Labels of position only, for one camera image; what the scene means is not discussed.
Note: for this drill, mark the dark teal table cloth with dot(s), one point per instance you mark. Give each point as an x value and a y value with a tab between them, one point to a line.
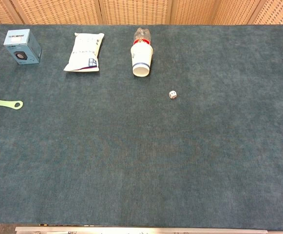
141	146

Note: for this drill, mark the woven rattan folding screen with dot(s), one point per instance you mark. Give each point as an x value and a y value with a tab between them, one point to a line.
141	11

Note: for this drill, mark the white paper cup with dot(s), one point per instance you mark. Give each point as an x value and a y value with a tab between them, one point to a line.
141	59

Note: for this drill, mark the silver aluminium frame rail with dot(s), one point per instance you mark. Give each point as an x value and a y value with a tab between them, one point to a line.
141	230

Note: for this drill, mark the clear cola bottle red label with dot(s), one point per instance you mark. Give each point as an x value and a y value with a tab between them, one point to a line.
142	36

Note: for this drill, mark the white snack bag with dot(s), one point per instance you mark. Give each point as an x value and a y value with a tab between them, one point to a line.
84	53

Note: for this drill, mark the white die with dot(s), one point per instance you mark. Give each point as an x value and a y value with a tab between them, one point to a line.
172	94

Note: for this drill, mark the blue speaker box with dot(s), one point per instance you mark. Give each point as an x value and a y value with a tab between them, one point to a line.
22	46

